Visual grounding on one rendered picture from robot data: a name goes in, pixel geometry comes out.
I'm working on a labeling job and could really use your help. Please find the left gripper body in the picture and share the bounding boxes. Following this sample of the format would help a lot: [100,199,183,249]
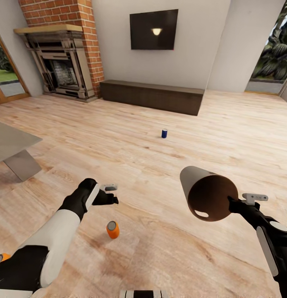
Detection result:
[92,192,114,205]

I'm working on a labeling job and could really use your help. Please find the trash can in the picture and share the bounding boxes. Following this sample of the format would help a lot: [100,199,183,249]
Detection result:
[180,166,238,222]

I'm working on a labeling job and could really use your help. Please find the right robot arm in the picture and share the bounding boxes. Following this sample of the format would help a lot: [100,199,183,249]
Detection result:
[227,193,287,298]

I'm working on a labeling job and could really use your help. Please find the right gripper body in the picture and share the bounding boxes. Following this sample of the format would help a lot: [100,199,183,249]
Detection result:
[229,199,260,221]

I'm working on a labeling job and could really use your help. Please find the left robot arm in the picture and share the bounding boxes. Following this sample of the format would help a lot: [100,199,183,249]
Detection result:
[0,179,119,298]

